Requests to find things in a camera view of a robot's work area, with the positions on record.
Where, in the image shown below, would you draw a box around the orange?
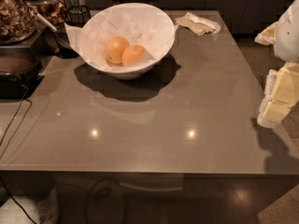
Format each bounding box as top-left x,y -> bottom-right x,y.
105,36 -> 130,64
122,45 -> 146,66

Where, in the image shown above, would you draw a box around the black wire basket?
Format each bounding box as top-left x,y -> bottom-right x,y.
67,6 -> 91,27

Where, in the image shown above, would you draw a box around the black cable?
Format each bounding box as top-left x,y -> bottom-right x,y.
0,75 -> 34,224

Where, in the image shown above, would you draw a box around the glass jar of nuts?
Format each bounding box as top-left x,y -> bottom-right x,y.
0,0 -> 36,45

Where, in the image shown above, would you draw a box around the white cloth under table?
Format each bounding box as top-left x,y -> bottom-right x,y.
0,189 -> 59,224

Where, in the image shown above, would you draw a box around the white paper liner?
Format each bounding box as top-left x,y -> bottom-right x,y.
64,4 -> 180,69

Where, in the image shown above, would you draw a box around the folded paper napkins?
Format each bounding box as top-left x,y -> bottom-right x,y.
175,12 -> 221,35

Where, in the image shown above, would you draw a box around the white bowl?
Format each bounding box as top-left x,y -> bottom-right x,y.
78,2 -> 177,80

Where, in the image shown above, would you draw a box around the black appliance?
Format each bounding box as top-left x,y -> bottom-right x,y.
0,49 -> 43,99

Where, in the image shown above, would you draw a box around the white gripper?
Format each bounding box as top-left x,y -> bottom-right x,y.
254,0 -> 299,128

